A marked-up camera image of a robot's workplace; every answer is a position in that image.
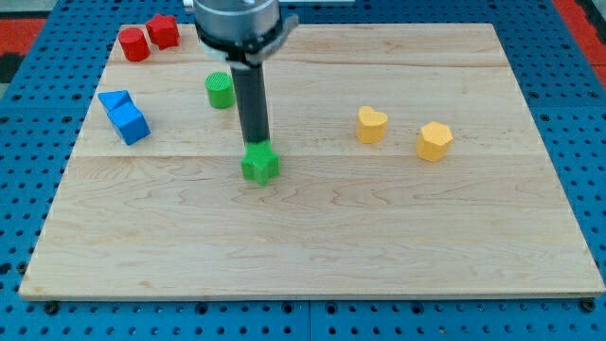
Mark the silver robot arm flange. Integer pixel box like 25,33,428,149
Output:
183,0,299,69

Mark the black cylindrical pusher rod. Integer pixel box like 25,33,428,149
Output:
231,64,270,143

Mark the green cylinder block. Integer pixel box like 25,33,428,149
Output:
205,72,236,109

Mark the blue cube block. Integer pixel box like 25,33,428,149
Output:
108,102,151,145

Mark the yellow heart block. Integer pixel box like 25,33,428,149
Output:
356,106,388,144

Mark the red star block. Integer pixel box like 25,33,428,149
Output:
146,14,180,50

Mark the blue triangle block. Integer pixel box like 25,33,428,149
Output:
98,90,133,113

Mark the yellow hexagon block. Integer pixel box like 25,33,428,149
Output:
416,121,454,162

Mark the red cylinder block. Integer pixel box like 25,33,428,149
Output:
118,27,151,62

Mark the green star block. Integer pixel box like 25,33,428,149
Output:
241,140,280,187

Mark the light wooden board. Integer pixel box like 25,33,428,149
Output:
19,24,605,301

